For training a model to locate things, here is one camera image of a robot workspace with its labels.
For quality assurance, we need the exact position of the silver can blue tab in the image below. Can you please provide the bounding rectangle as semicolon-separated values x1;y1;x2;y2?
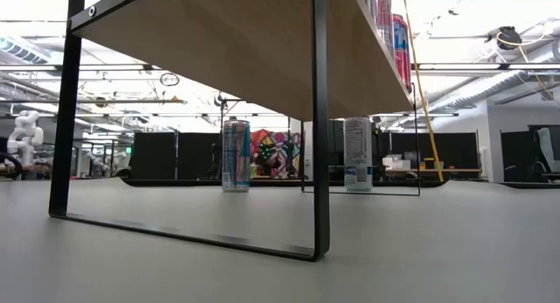
221;117;252;194

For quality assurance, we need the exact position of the white Celsius can red print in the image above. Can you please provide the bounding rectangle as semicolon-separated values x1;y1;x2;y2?
370;0;394;59

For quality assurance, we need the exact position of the colourful mural panel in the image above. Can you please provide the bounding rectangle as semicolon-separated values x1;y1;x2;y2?
249;128;303;180

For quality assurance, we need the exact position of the black partition panel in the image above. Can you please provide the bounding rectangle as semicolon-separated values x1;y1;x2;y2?
130;131;178;180
177;131;223;180
388;131;480;171

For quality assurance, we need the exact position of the long wooden workbench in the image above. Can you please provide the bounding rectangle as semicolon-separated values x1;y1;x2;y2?
384;167;482;180

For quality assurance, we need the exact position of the wooden shelf black metal frame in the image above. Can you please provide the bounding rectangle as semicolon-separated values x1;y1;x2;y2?
47;0;422;263

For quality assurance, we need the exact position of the yellow hanging cable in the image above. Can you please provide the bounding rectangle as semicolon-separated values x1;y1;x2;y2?
400;0;445;183

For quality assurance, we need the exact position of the black ceiling cable reel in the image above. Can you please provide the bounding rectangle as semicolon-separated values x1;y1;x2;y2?
485;25;524;51

